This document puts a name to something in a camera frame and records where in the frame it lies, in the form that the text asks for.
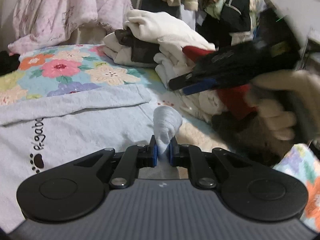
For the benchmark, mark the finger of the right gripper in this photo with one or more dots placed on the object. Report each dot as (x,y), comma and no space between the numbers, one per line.
(193,85)
(181,82)

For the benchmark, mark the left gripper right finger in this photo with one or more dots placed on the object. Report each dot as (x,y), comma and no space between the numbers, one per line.
(192,158)

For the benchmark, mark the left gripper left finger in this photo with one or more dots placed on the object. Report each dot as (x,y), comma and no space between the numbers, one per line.
(133,159)

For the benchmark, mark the light grey sweatshirt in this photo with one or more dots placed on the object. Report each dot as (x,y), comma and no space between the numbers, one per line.
(40,134)

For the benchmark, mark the white folded clothes pile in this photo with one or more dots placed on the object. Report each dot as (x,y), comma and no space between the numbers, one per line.
(154,40)

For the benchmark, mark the red folded garment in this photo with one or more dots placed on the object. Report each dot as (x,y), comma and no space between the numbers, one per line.
(232,98)

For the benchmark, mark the dark hanging jacket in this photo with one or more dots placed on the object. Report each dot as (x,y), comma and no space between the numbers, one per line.
(234,18)

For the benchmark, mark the dark brown folded garment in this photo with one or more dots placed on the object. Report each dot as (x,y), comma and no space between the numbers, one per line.
(250,138)

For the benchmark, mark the floral bed quilt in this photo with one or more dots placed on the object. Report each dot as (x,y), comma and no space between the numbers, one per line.
(64,70)

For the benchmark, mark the pink floral blanket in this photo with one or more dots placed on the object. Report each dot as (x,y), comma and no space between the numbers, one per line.
(43,23)

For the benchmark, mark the black garment on bed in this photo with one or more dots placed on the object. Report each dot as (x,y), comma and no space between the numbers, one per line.
(8,63)

